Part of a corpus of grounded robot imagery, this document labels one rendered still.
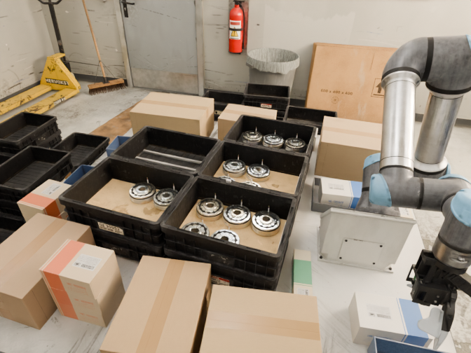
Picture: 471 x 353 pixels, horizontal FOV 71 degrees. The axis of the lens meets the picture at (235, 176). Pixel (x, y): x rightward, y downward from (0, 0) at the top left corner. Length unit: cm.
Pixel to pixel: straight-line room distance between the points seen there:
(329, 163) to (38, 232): 128
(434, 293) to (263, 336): 41
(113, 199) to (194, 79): 321
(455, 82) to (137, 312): 104
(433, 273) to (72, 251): 94
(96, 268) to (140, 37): 380
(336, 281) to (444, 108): 66
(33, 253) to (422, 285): 109
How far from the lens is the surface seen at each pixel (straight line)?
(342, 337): 117
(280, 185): 143
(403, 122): 92
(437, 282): 88
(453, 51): 104
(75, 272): 104
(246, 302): 99
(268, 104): 293
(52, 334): 123
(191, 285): 102
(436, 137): 117
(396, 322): 115
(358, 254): 131
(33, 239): 129
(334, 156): 170
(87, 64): 516
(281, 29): 406
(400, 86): 98
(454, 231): 79
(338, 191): 152
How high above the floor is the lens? 168
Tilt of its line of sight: 36 degrees down
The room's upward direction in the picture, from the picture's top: 2 degrees clockwise
